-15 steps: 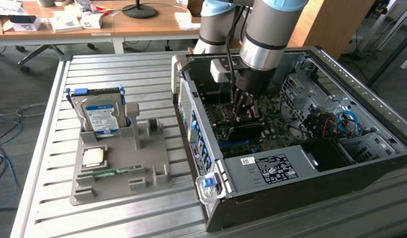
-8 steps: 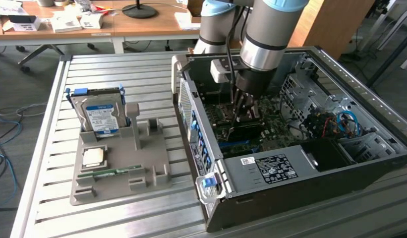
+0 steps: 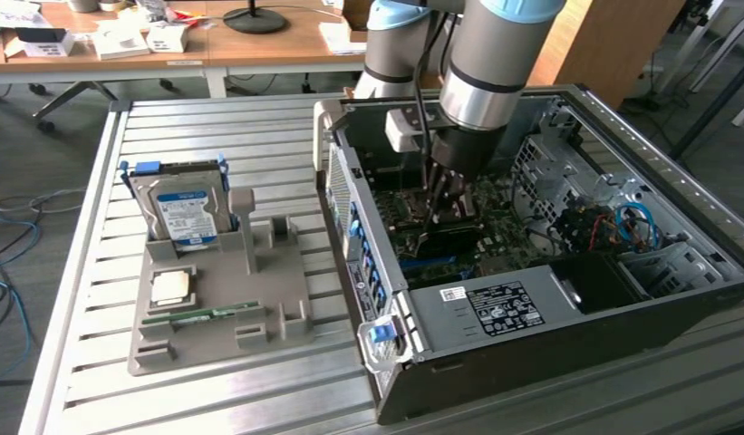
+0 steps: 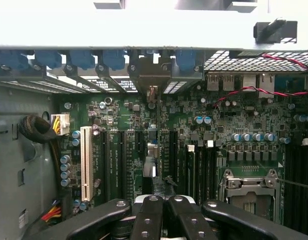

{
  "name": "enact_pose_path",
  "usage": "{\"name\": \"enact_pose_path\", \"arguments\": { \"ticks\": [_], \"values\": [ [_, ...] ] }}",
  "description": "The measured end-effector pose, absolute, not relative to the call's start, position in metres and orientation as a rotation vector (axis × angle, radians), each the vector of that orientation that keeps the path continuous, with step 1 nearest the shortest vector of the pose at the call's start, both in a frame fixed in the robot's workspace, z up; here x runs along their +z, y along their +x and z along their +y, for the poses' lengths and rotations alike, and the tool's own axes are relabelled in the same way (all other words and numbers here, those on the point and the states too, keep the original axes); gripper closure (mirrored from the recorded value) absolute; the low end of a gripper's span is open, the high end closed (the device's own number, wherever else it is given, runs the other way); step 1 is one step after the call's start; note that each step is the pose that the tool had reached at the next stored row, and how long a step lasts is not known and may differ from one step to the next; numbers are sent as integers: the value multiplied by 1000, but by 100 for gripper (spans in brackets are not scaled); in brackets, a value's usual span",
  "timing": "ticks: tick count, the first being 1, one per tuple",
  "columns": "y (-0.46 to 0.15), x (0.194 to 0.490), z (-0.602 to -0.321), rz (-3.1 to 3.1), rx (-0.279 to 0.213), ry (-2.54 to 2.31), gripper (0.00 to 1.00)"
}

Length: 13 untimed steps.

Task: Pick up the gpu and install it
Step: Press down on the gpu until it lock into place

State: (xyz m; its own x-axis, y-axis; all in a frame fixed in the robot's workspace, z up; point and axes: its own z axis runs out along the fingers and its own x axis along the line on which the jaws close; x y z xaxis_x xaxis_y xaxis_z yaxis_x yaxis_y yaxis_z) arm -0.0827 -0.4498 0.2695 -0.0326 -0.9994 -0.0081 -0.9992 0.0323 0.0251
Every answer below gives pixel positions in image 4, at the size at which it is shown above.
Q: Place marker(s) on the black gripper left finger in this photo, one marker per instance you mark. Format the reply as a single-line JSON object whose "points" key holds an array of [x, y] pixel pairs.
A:
{"points": [[148, 220]]}

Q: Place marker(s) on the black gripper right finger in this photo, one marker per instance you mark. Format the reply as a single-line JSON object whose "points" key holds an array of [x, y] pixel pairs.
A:
{"points": [[186, 220]]}

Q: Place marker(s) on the long black expansion slot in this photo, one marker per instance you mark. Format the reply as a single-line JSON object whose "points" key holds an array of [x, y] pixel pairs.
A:
{"points": [[173, 162], [105, 162], [122, 162]]}

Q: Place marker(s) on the metal CPU socket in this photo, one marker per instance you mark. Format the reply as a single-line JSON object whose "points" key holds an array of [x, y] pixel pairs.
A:
{"points": [[244, 185]]}

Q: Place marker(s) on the short black expansion slot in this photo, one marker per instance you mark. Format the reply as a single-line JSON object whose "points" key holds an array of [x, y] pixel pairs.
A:
{"points": [[140, 142]]}

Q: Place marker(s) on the white PCI expansion slot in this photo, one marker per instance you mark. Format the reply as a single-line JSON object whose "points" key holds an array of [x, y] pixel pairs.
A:
{"points": [[86, 162]]}

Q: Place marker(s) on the thin metal locking lever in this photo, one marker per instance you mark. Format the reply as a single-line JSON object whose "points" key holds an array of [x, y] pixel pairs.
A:
{"points": [[296, 183]]}

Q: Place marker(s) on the green motherboard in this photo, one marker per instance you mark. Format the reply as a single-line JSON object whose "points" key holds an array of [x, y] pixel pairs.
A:
{"points": [[244, 117]]}

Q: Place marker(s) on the white power connector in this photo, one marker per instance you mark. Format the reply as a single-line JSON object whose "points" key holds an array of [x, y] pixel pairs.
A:
{"points": [[64, 123]]}

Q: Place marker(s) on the black open PC case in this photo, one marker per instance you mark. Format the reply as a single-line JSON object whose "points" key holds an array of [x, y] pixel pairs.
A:
{"points": [[18, 155]]}

